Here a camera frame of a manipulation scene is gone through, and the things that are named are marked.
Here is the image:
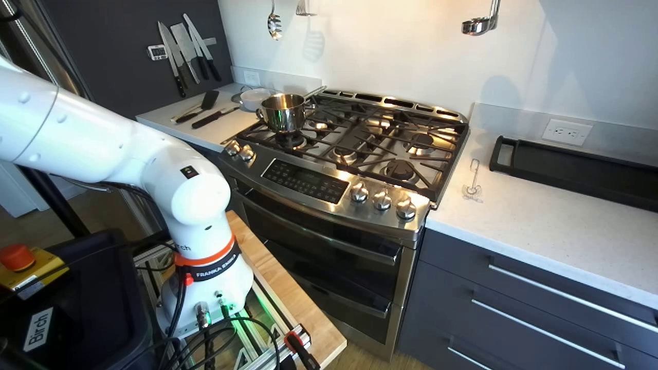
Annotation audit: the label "yellow button box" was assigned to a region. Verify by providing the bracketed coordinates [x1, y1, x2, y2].
[0, 244, 72, 293]

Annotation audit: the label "red emergency stop button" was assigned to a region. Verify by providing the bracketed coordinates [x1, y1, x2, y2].
[0, 242, 39, 276]

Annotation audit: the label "black gas stove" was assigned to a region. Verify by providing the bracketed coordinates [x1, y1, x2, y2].
[218, 86, 473, 360]

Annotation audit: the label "stainless steel pot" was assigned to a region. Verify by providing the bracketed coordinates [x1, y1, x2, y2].
[256, 91, 313, 135]

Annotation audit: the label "clear glass bowl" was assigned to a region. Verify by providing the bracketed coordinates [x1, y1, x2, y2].
[230, 86, 275, 113]

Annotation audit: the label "wooden table top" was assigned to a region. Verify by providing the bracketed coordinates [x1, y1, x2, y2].
[224, 209, 350, 370]

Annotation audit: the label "hanging metal whisk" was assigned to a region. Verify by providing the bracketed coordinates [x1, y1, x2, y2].
[266, 0, 287, 42]

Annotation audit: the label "dark base cabinet drawers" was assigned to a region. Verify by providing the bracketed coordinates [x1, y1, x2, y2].
[395, 227, 658, 370]

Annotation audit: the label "small steel measuring ladle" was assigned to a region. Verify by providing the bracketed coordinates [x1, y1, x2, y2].
[461, 17, 491, 36]

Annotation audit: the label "magnetic knife strip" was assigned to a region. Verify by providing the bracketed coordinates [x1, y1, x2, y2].
[146, 35, 220, 63]

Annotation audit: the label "black rectangular tray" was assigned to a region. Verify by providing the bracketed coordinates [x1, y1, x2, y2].
[488, 133, 658, 213]

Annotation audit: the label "black box with white label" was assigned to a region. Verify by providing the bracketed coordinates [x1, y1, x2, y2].
[0, 227, 161, 370]

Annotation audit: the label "black stand pole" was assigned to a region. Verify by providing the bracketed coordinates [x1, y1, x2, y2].
[16, 162, 93, 242]

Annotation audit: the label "white wall outlet plate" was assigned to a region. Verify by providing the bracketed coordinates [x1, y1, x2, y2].
[541, 115, 595, 147]
[239, 65, 263, 88]

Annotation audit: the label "red cable connector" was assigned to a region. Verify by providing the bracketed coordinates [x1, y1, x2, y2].
[281, 327, 323, 370]

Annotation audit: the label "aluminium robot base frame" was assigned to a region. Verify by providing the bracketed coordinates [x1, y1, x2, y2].
[133, 244, 325, 370]

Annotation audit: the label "black handled kitchen knife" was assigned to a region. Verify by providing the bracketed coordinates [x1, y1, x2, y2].
[157, 19, 190, 99]
[182, 11, 224, 84]

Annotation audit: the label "black base cables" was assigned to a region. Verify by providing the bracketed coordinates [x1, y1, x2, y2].
[141, 262, 285, 370]

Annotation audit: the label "black handled cleaver knife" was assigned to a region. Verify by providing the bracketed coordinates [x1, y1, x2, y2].
[168, 21, 209, 86]

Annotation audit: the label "short steel drawer handle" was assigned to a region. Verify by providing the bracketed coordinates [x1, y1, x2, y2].
[445, 342, 493, 370]

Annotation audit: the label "long steel drawer handle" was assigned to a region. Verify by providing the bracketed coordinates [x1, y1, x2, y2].
[469, 298, 630, 370]
[485, 260, 658, 328]

